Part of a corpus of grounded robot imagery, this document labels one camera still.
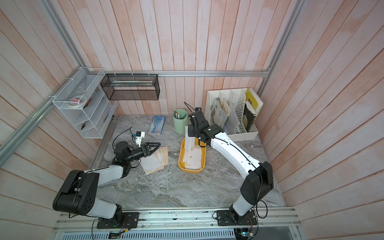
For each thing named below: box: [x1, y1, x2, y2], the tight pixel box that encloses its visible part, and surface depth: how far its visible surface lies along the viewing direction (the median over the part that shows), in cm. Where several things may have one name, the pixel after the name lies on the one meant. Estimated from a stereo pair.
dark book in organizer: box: [242, 100, 257, 133], surface depth 100 cm
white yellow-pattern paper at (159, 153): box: [156, 149, 164, 169], surface depth 97 cm
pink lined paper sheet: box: [158, 146, 169, 166], surface depth 98 cm
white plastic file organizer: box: [204, 88, 259, 142], surface depth 103 cm
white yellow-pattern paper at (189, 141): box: [184, 126, 196, 150], surface depth 87 cm
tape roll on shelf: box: [67, 98, 81, 108], surface depth 75 cm
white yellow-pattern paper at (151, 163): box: [139, 150, 162, 175], surface depth 93 cm
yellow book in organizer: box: [245, 88, 264, 114], surface depth 96 cm
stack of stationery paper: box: [182, 146, 202, 170], surface depth 95 cm
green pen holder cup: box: [172, 109, 188, 134], surface depth 107 cm
